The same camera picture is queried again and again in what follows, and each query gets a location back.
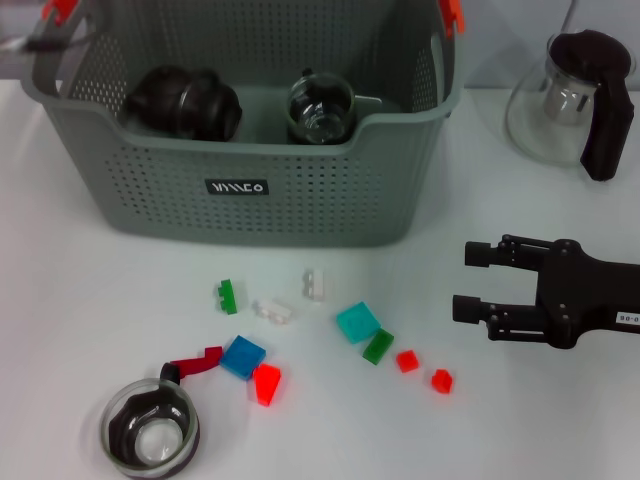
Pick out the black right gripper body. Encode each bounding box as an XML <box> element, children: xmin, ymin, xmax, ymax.
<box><xmin>536</xmin><ymin>238</ymin><xmax>640</xmax><ymax>351</ymax></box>

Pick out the glass teacup with black holder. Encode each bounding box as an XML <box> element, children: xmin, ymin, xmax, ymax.
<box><xmin>285</xmin><ymin>119</ymin><xmax>354</xmax><ymax>147</ymax></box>
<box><xmin>99</xmin><ymin>363</ymin><xmax>201</xmax><ymax>479</ymax></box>
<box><xmin>174</xmin><ymin>69</ymin><xmax>245</xmax><ymax>143</ymax></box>
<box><xmin>286</xmin><ymin>68</ymin><xmax>357</xmax><ymax>145</ymax></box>

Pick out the grey perforated storage bin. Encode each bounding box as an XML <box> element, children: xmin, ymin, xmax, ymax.
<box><xmin>19</xmin><ymin>0</ymin><xmax>467</xmax><ymax>250</ymax></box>

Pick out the translucent green toy brick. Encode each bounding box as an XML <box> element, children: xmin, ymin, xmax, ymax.
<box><xmin>362</xmin><ymin>329</ymin><xmax>395</xmax><ymax>366</ymax></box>

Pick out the teal square toy plate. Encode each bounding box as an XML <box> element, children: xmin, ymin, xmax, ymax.
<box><xmin>335</xmin><ymin>302</ymin><xmax>381</xmax><ymax>346</ymax></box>

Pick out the white toy brick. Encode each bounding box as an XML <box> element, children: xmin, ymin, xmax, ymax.
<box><xmin>252</xmin><ymin>298</ymin><xmax>294</xmax><ymax>326</ymax></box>
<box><xmin>302</xmin><ymin>268</ymin><xmax>327</xmax><ymax>303</ymax></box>

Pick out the red sloped toy brick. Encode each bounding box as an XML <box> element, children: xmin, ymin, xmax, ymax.
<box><xmin>252</xmin><ymin>363</ymin><xmax>284</xmax><ymax>408</ymax></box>

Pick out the blue square toy plate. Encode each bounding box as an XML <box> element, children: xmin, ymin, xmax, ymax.
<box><xmin>218</xmin><ymin>334</ymin><xmax>267</xmax><ymax>381</ymax></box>

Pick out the opaque green toy brick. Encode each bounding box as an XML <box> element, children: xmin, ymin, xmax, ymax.
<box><xmin>216</xmin><ymin>278</ymin><xmax>237</xmax><ymax>316</ymax></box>

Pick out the dark red curved toy piece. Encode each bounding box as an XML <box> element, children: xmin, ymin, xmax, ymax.
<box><xmin>169</xmin><ymin>345</ymin><xmax>224</xmax><ymax>379</ymax></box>

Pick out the black ceramic teapot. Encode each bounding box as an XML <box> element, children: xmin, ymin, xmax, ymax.
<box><xmin>123</xmin><ymin>64</ymin><xmax>201</xmax><ymax>139</ymax></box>

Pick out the glass carafe with black handle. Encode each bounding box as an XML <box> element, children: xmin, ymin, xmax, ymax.
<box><xmin>504</xmin><ymin>28</ymin><xmax>637</xmax><ymax>182</ymax></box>

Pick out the orange bin handle clip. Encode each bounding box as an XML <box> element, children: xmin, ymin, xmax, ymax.
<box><xmin>40</xmin><ymin>0</ymin><xmax>80</xmax><ymax>25</ymax></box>
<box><xmin>439</xmin><ymin>0</ymin><xmax>467</xmax><ymax>39</ymax></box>

